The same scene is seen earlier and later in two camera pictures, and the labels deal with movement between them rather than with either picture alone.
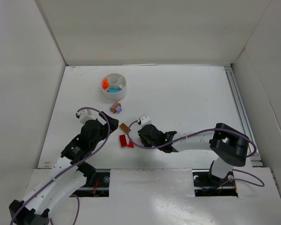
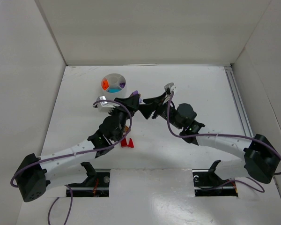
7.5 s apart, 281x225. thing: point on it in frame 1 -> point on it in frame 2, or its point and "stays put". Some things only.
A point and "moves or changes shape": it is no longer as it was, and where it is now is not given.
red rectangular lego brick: (123, 140) stays put
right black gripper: (143, 136) -> (159, 107)
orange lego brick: (105, 83) stays put
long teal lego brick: (114, 90) stays put
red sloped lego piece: (131, 145) stays put
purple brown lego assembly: (116, 107) moves or changes shape
